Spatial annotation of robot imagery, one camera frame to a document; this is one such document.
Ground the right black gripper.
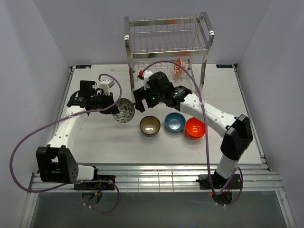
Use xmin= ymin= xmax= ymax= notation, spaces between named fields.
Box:
xmin=133 ymin=85 xmax=164 ymax=114

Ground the grey leaf patterned bowl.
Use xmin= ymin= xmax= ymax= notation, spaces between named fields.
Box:
xmin=113 ymin=98 xmax=135 ymax=124

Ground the brown bowl dark patterned rim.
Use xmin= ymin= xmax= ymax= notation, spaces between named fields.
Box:
xmin=140 ymin=115 xmax=161 ymax=136

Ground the orange floral white bowl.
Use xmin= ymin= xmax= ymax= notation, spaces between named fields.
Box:
xmin=173 ymin=58 xmax=185 ymax=77

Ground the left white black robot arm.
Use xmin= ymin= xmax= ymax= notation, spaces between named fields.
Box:
xmin=36 ymin=79 xmax=118 ymax=190

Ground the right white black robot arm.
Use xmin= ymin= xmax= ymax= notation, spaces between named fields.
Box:
xmin=133 ymin=70 xmax=253 ymax=189

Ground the stainless steel dish rack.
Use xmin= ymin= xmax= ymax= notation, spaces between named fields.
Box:
xmin=124 ymin=12 xmax=215 ymax=92

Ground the blue ceramic bowl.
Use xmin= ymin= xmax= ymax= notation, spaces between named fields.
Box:
xmin=164 ymin=112 xmax=186 ymax=133

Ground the left blue table sticker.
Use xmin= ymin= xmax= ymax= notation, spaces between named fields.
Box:
xmin=76 ymin=65 xmax=92 ymax=69

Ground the blue table sticker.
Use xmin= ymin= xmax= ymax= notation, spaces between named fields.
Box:
xmin=216 ymin=64 xmax=233 ymax=68
xmin=76 ymin=65 xmax=92 ymax=69

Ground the orange plastic bowl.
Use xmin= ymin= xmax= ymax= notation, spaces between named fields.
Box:
xmin=185 ymin=117 xmax=206 ymax=138

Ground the right blue table sticker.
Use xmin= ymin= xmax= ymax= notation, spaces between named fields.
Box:
xmin=216 ymin=64 xmax=233 ymax=68

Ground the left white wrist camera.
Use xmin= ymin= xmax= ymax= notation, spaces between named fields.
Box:
xmin=98 ymin=79 xmax=115 ymax=95

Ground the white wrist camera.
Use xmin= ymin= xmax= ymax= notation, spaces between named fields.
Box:
xmin=98 ymin=79 xmax=115 ymax=95
xmin=138 ymin=70 xmax=153 ymax=90

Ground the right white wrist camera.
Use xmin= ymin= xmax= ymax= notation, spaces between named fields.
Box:
xmin=138 ymin=70 xmax=153 ymax=90

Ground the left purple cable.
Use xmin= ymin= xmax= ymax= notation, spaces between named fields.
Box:
xmin=9 ymin=73 xmax=123 ymax=213

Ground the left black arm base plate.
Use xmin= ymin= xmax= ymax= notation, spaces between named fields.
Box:
xmin=73 ymin=175 xmax=116 ymax=191

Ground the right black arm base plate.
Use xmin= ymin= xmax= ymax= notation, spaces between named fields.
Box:
xmin=196 ymin=174 xmax=241 ymax=190

